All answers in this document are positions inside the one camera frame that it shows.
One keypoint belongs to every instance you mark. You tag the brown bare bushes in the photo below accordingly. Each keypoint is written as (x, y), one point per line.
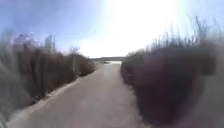
(40, 71)

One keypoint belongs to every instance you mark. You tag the dark bare hedge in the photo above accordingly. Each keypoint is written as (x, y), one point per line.
(166, 83)

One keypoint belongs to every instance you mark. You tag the grey paved path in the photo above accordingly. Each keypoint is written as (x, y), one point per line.
(96, 100)

